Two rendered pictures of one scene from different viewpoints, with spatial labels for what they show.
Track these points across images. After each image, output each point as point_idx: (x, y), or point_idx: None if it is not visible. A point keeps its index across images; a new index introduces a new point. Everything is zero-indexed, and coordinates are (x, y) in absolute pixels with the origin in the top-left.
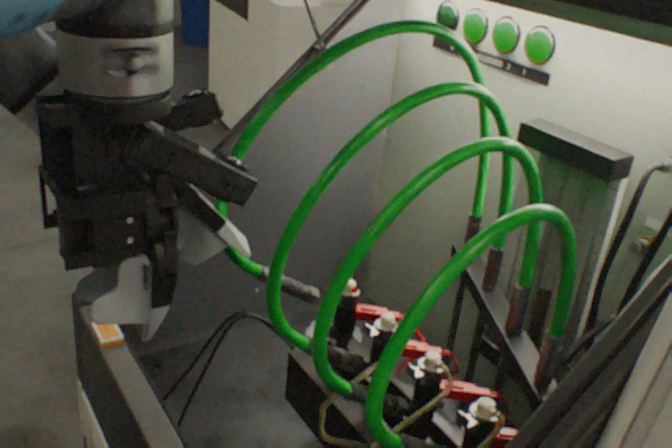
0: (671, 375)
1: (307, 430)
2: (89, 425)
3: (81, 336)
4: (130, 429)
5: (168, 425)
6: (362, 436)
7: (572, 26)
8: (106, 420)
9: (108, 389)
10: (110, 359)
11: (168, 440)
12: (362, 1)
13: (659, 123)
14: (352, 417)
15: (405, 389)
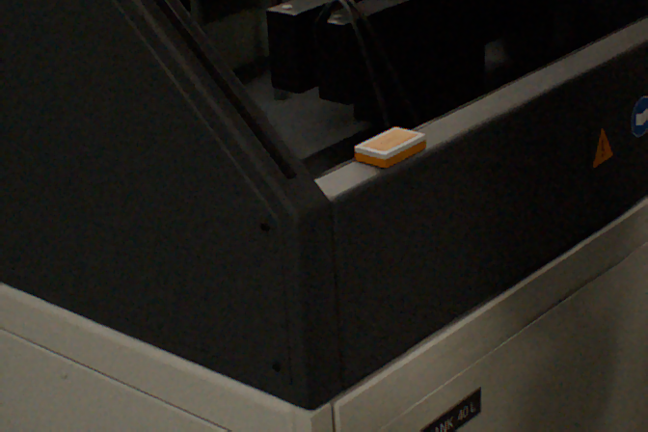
0: None
1: (324, 164)
2: (372, 425)
3: (351, 244)
4: (528, 130)
5: (523, 79)
6: None
7: None
8: (449, 265)
9: (462, 176)
10: (442, 138)
11: (546, 74)
12: None
13: None
14: None
15: None
